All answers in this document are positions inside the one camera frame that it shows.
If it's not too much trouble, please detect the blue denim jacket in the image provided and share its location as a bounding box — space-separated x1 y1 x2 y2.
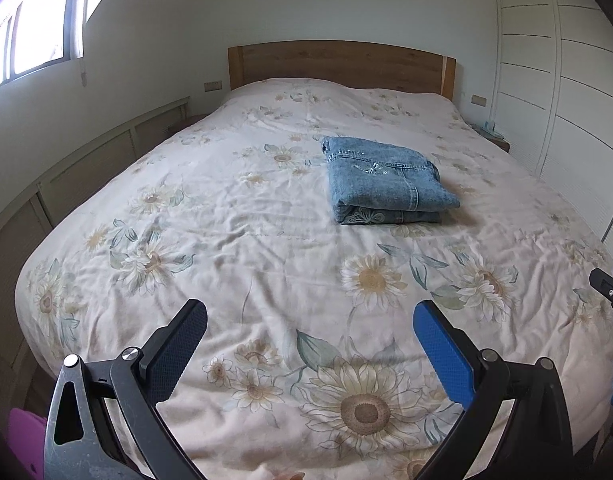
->
322 136 461 224

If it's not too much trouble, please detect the purple plastic stool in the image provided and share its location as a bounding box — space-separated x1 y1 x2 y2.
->
7 408 47 480

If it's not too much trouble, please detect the wooden nightstand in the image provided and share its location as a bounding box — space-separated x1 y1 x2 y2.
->
469 122 511 153

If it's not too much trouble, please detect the white louvered wardrobe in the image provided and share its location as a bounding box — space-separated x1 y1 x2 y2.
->
490 0 613 257

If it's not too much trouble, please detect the floral pink bed quilt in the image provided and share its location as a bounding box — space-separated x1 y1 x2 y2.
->
16 79 613 479

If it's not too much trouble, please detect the wooden headboard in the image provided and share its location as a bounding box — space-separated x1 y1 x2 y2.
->
227 40 457 100

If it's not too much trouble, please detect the beige low wall cabinet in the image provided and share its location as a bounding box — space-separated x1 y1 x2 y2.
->
0 98 189 411

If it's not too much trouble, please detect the beige wall socket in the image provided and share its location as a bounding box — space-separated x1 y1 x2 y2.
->
203 80 223 92
471 94 488 107

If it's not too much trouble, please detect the window with frame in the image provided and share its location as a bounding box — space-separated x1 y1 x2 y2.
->
0 0 101 87

